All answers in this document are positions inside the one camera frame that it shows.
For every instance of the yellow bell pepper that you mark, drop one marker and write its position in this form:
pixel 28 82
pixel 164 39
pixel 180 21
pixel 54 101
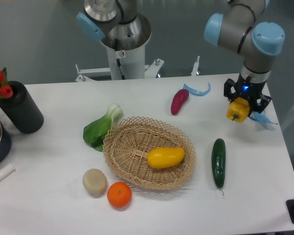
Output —
pixel 238 110

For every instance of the green cucumber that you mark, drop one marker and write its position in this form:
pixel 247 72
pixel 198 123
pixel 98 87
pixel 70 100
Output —
pixel 218 163

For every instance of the woven wicker basket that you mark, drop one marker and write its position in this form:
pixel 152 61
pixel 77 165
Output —
pixel 128 143

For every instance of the white metal base frame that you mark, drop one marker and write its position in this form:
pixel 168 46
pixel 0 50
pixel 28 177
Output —
pixel 151 71

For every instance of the yellow mango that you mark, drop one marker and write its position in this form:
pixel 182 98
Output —
pixel 163 157

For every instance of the green bok choy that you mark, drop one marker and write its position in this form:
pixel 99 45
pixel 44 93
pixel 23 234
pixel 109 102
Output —
pixel 95 132

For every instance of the purple eggplant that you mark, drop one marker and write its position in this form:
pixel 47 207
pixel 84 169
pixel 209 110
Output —
pixel 178 101

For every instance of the beige round cake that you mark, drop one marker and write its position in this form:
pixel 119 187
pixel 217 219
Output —
pixel 95 182

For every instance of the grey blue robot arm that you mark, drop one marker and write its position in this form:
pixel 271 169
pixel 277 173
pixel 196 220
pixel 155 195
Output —
pixel 258 43

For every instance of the orange mandarin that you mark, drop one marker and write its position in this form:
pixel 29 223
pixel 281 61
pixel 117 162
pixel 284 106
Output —
pixel 119 194

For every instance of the black cylindrical vase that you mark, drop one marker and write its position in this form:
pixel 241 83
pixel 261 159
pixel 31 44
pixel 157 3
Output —
pixel 21 109

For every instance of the blue crumpled tape strip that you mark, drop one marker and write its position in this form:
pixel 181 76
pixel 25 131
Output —
pixel 262 120

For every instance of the white paper strip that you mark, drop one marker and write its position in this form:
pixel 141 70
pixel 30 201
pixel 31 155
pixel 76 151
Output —
pixel 6 171

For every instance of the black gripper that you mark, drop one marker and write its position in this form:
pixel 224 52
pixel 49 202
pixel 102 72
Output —
pixel 252 92

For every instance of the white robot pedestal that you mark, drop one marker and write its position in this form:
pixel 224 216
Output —
pixel 125 46

